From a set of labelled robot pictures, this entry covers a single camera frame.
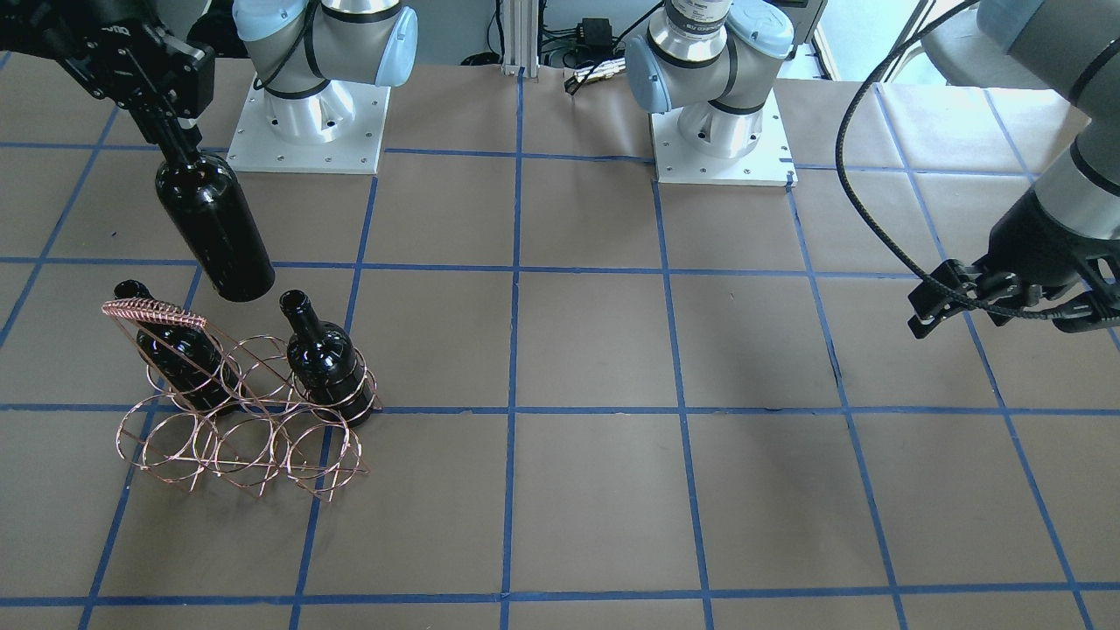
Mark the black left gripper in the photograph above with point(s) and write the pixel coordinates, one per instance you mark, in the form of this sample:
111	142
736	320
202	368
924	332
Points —
1031	234

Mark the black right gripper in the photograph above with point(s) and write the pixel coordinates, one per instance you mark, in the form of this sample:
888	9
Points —
112	54

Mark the dark wine bottle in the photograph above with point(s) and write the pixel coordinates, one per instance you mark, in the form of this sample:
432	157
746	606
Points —
206	203

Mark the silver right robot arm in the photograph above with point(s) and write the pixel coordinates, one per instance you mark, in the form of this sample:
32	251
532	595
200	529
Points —
298	47

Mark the dark bottle in basket corner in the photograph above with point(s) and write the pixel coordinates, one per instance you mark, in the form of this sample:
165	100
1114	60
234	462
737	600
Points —
322	357

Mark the black power adapter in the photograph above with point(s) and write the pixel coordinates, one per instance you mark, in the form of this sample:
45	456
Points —
595	34

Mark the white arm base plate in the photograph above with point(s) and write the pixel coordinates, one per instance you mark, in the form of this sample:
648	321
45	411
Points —
336	131
703	145

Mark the dark bottle under basket handle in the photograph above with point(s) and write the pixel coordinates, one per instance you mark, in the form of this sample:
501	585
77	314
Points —
187	359

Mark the copper wire wine basket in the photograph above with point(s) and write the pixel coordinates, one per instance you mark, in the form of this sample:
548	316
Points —
273	434

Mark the aluminium frame post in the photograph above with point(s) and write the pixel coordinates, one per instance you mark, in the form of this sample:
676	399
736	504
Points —
519	36

